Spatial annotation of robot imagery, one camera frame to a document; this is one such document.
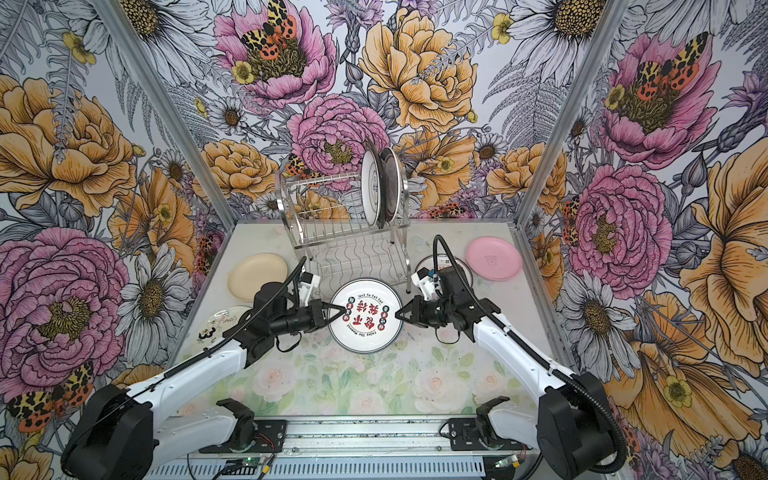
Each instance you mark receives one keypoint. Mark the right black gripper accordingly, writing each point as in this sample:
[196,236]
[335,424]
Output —
[415,307]

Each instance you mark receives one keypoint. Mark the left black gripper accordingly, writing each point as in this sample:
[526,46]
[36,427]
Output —
[328,306]

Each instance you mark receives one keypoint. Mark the white plate red characters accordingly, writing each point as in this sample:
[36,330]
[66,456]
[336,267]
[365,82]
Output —
[368,324]

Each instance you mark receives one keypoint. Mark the white plate orange sunburst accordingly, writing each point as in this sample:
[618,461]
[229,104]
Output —
[444,262]

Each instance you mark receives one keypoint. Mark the chrome wire dish rack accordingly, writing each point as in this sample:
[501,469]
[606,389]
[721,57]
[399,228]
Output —
[325,222]

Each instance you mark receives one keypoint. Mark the white plate with black drawing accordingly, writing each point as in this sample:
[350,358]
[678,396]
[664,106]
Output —
[212,330]

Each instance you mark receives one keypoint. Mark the white plate black rim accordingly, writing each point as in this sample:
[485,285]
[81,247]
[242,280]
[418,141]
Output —
[370,188]

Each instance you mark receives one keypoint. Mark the white plate green red rim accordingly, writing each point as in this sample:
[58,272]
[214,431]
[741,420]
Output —
[393,180]

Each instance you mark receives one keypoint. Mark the black square floral plate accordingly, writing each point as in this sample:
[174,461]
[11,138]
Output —
[370,146]

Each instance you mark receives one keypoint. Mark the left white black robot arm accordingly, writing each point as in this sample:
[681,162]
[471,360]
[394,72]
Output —
[124,433]

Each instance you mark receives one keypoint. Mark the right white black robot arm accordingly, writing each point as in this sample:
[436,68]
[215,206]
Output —
[573,429]

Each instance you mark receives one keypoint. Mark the cream round plate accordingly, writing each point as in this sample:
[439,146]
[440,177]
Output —
[253,272]

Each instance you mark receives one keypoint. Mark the pink round plate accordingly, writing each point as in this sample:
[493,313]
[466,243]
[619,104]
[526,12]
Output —
[493,258]

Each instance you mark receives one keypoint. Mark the white vented panel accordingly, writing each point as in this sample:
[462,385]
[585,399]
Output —
[451,467]

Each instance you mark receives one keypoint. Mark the green circuit board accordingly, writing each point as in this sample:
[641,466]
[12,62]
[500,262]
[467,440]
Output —
[248,462]

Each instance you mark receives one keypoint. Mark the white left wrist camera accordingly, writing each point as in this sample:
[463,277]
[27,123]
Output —
[308,283]

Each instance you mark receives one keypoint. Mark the aluminium front rail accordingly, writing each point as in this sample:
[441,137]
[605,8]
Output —
[318,437]

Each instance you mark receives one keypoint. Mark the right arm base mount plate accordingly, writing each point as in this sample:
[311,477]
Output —
[465,433]

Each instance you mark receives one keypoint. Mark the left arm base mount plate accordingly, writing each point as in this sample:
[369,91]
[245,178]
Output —
[258,436]

